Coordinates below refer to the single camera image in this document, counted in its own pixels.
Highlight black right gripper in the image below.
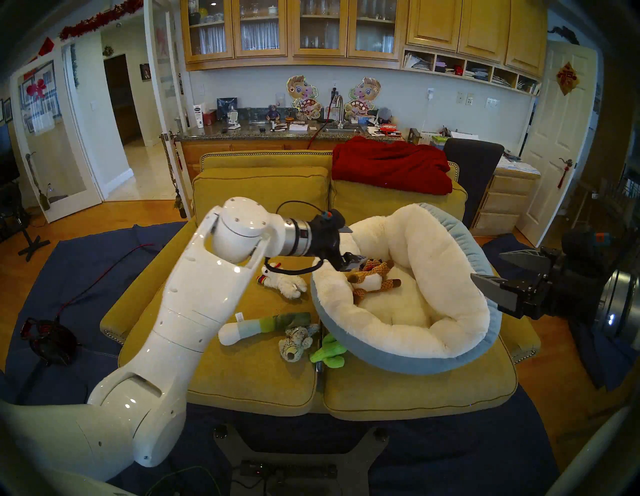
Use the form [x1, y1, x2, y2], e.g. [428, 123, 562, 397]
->
[470, 226, 617, 321]

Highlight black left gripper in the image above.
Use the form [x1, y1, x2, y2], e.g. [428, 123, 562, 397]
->
[307, 209, 371, 274]

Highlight brown reindeer plush toy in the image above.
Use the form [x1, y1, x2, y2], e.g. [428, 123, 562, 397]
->
[346, 258, 402, 303]

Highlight white lamb plush toy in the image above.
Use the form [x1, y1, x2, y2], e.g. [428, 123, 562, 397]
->
[257, 262, 309, 300]

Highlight grey spotted plush toy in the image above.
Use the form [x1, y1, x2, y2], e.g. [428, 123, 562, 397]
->
[278, 323, 321, 363]

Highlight white green bottle plush toy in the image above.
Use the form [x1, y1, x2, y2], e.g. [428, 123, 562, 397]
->
[218, 312, 313, 347]

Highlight white blue dog bed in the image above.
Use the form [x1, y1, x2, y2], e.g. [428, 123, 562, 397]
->
[310, 202, 503, 376]

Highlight yellow sofa back cushion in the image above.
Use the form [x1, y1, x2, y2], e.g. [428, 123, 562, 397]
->
[192, 166, 331, 240]
[328, 179, 468, 236]

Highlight wooden drawer desk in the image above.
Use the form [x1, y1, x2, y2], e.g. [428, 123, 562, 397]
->
[470, 167, 542, 238]

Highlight red blanket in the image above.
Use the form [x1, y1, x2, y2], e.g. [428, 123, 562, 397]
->
[331, 136, 453, 196]

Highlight stack of papers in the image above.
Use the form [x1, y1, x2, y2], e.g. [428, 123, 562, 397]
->
[496, 154, 542, 176]

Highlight green cactus plush toy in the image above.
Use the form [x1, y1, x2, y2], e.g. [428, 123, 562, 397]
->
[309, 332, 348, 369]

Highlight black office chair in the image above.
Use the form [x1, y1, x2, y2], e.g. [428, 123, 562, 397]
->
[443, 138, 506, 230]

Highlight blue crumpled cloth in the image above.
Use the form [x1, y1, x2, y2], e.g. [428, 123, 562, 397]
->
[570, 320, 638, 392]

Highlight yellow sofa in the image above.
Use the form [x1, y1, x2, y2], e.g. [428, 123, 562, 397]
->
[100, 150, 542, 422]

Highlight white panel door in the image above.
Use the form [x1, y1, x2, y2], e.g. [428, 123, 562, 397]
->
[515, 40, 599, 248]

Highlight yellow sofa seat cushion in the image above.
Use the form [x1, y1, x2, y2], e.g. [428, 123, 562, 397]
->
[118, 235, 325, 417]
[322, 235, 518, 422]

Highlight granite top kitchen counter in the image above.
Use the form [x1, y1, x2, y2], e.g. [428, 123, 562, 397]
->
[175, 120, 406, 201]

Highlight dark blue floor cloth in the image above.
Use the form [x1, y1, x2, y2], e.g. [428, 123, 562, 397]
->
[0, 221, 560, 496]

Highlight red diamond door decoration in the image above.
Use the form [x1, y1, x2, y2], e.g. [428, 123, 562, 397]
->
[556, 61, 580, 97]

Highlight white french door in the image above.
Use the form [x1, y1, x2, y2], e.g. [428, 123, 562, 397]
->
[10, 44, 103, 223]
[144, 0, 193, 218]

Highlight black floor stand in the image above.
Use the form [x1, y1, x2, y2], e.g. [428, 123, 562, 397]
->
[0, 182, 52, 262]

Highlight red tinsel garland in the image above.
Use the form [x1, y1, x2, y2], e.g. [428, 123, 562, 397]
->
[59, 0, 145, 41]

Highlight black television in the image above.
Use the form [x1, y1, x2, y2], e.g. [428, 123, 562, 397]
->
[0, 122, 21, 188]

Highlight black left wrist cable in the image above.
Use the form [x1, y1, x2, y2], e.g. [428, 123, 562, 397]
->
[263, 200, 326, 277]

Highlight cartoon girl wall decoration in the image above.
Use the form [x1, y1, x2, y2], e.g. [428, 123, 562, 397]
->
[345, 77, 382, 121]

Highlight cartoon boy wall decoration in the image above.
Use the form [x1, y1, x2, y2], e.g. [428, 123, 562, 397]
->
[286, 75, 322, 121]

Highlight hanging rope tassel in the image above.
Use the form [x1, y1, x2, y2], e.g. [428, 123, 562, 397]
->
[160, 131, 188, 220]

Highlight red floor cable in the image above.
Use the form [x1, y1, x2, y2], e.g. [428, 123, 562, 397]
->
[52, 243, 157, 321]

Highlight wooden wall cabinets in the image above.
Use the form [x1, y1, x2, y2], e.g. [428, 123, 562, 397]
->
[180, 0, 548, 96]

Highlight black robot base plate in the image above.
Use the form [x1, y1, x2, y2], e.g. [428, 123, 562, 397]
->
[214, 424, 390, 496]

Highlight black wall ornament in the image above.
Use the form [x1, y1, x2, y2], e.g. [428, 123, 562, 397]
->
[547, 26, 581, 47]

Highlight green cable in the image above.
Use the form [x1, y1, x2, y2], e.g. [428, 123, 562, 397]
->
[145, 466, 223, 496]

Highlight black red cable reel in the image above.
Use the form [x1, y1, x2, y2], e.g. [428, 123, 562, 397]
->
[20, 316, 78, 366]

